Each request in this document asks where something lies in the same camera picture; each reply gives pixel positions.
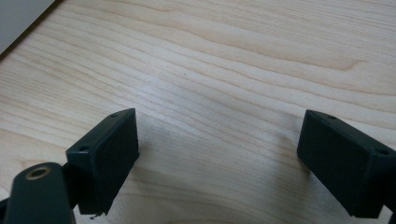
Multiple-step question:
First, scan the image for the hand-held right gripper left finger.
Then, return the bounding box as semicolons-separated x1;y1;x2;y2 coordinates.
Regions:
65;107;140;217

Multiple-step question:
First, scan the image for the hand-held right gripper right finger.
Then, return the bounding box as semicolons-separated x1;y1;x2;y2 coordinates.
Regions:
296;108;396;219

